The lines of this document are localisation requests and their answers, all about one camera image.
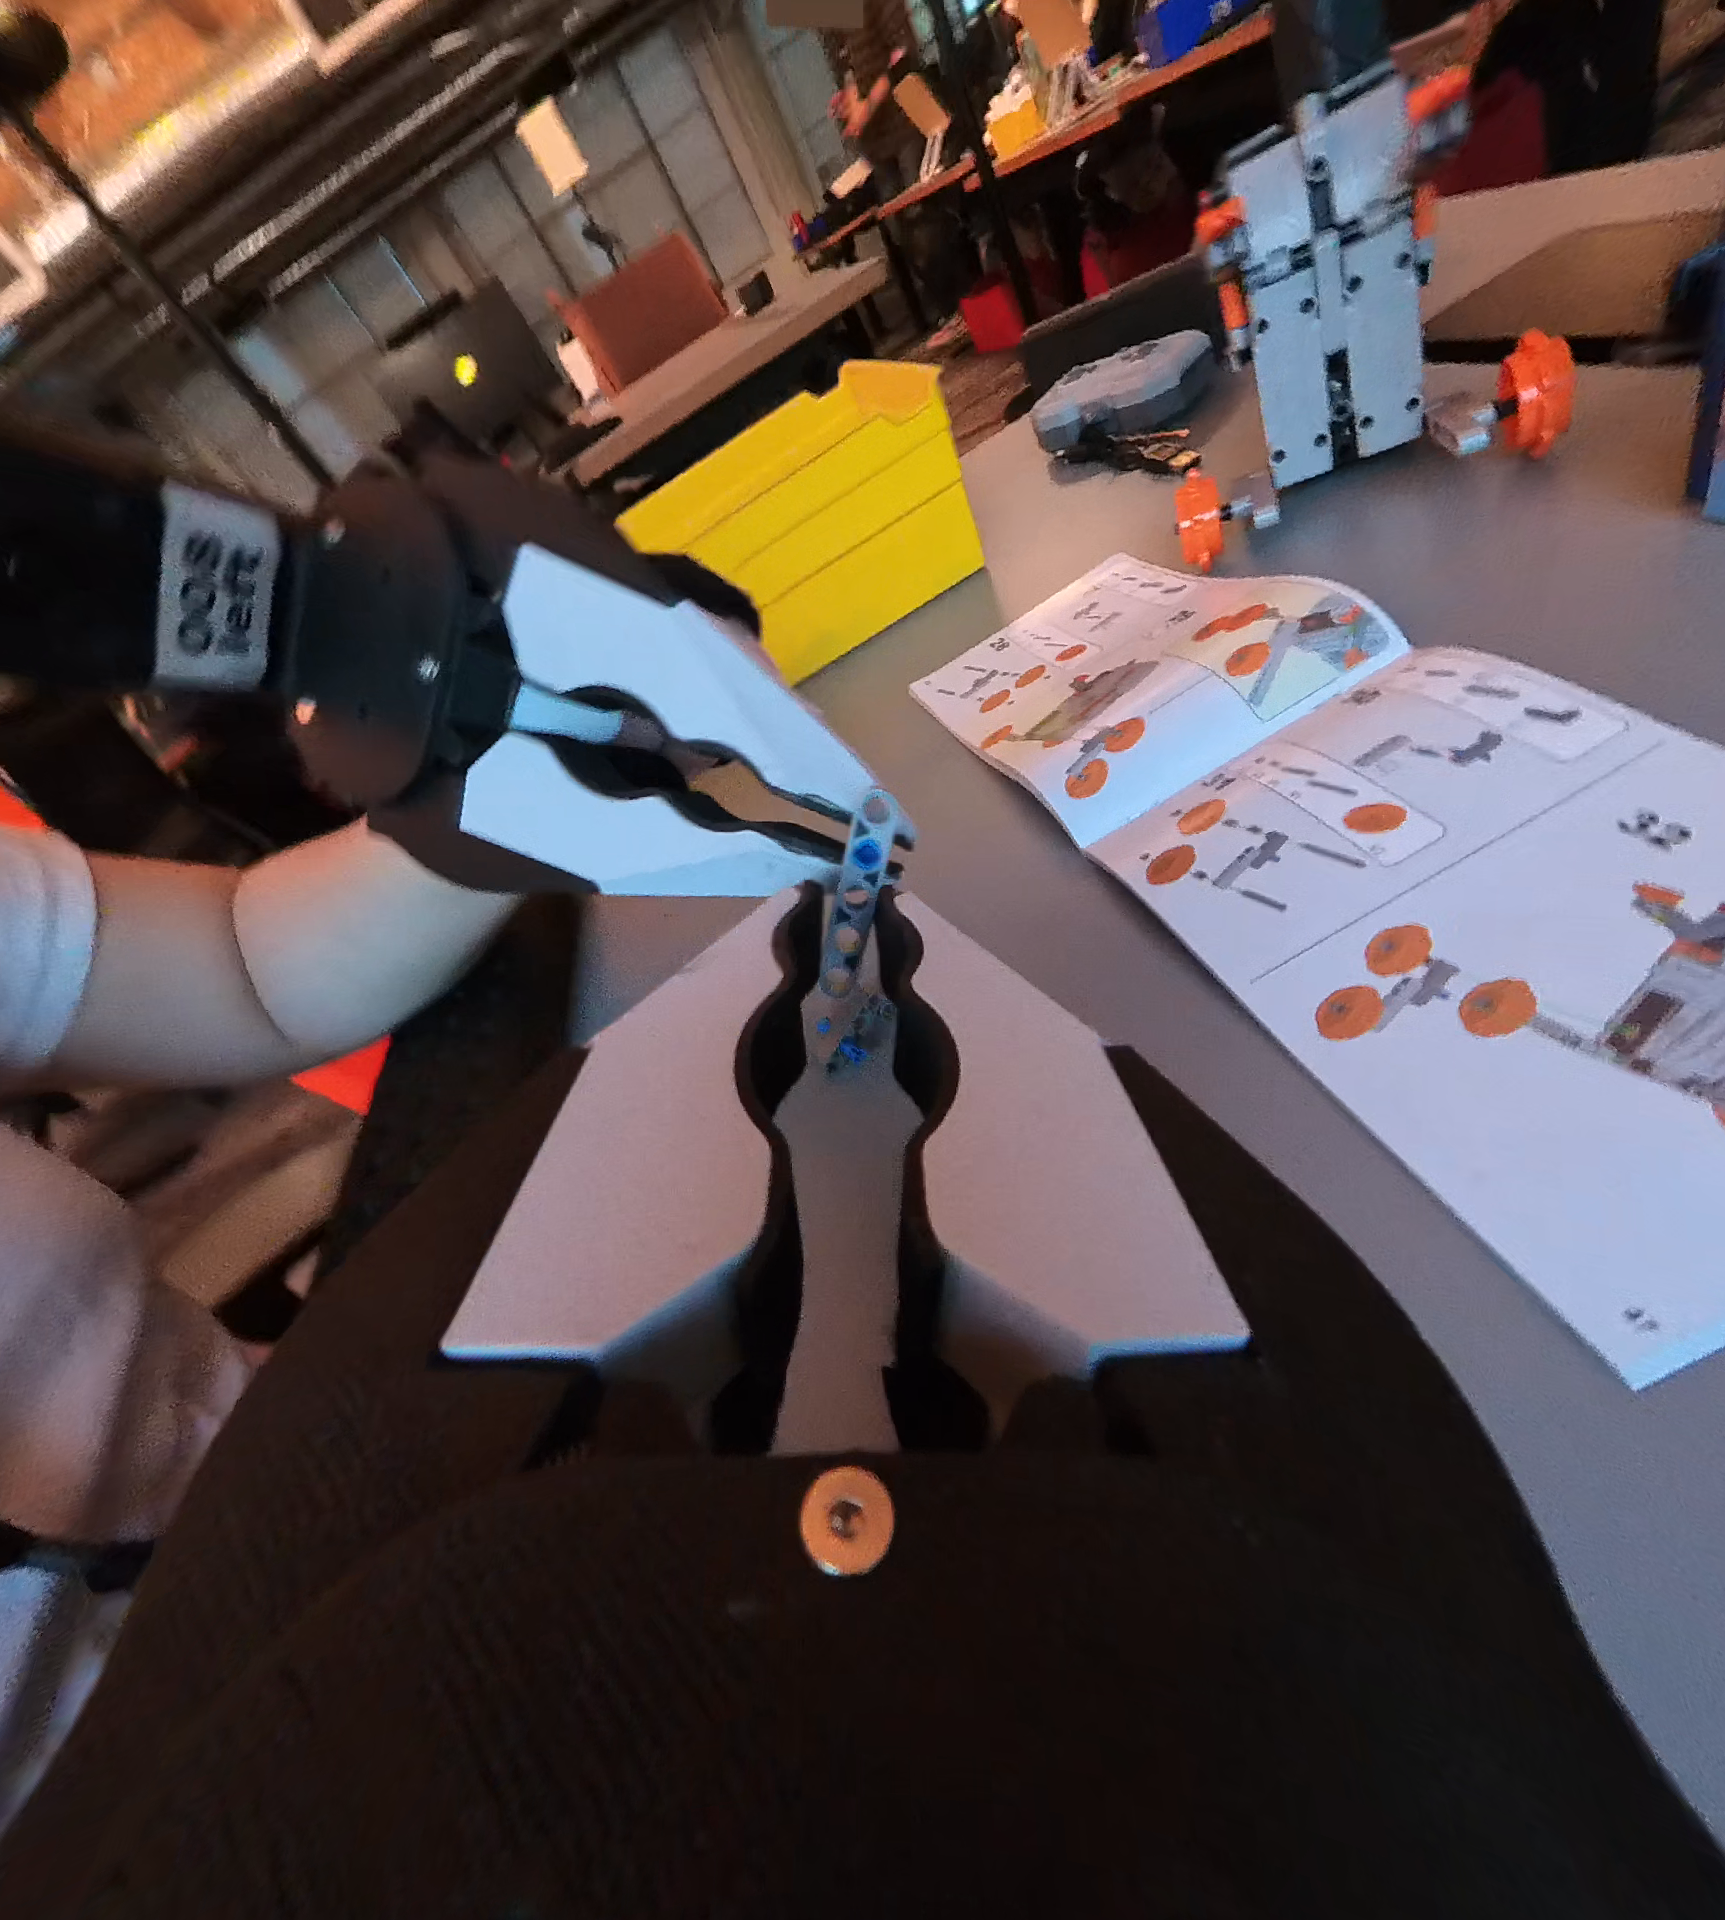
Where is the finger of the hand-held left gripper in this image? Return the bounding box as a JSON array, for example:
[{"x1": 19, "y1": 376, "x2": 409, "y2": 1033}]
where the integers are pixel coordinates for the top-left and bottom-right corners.
[
  {"x1": 503, "y1": 540, "x2": 883, "y2": 828},
  {"x1": 456, "y1": 731, "x2": 864, "y2": 899}
]

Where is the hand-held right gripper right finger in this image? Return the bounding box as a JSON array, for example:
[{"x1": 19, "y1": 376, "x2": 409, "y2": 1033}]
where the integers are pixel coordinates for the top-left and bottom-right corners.
[{"x1": 876, "y1": 884, "x2": 1253, "y2": 1454}]

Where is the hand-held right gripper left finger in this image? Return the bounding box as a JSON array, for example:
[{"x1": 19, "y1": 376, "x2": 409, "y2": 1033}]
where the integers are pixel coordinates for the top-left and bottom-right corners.
[{"x1": 438, "y1": 884, "x2": 826, "y2": 1454}]

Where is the light grey holed beam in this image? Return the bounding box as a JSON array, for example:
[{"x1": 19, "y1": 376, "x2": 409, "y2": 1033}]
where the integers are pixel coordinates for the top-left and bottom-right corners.
[{"x1": 806, "y1": 789, "x2": 917, "y2": 1052}]

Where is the grey desk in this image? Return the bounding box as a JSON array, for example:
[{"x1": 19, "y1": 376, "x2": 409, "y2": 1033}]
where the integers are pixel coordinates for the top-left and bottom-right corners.
[{"x1": 563, "y1": 351, "x2": 1725, "y2": 1920}]

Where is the yellow storage bin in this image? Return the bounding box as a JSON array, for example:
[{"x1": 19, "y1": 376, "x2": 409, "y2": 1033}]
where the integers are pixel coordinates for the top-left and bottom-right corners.
[{"x1": 614, "y1": 359, "x2": 986, "y2": 689}]

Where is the dark monitor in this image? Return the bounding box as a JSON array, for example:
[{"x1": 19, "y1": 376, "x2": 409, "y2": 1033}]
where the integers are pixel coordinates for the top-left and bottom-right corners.
[{"x1": 382, "y1": 275, "x2": 566, "y2": 439}]

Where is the brown cardboard box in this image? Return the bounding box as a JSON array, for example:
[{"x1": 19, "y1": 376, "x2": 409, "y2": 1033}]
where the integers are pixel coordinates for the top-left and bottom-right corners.
[{"x1": 550, "y1": 231, "x2": 732, "y2": 395}]

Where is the open instruction booklet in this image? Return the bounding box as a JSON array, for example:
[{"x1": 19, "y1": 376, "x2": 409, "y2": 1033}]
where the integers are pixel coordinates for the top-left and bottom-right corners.
[{"x1": 910, "y1": 551, "x2": 1725, "y2": 1392}]

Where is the white window paper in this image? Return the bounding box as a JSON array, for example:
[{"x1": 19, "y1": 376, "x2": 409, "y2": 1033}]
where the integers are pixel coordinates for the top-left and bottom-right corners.
[{"x1": 516, "y1": 95, "x2": 591, "y2": 197}]

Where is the grey remote controller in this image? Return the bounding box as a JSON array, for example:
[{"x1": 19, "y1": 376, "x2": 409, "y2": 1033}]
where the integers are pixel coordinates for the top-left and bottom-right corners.
[{"x1": 1031, "y1": 330, "x2": 1225, "y2": 455}]

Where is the person's white t-shirt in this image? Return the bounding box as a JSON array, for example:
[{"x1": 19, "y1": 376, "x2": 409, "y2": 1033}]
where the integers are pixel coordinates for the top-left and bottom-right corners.
[{"x1": 0, "y1": 809, "x2": 264, "y2": 1920}]

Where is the grey toy robot model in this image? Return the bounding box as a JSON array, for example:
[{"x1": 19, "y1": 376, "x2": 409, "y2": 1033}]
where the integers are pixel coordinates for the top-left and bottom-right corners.
[{"x1": 1194, "y1": 59, "x2": 1478, "y2": 493}]

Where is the beige chair back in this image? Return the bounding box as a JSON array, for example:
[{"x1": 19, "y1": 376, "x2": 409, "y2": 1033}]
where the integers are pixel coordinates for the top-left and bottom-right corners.
[{"x1": 1416, "y1": 142, "x2": 1725, "y2": 350}]

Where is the black usb cable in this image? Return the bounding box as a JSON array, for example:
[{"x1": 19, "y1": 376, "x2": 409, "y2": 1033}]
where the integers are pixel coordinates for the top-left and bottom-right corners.
[{"x1": 1057, "y1": 424, "x2": 1202, "y2": 482}]

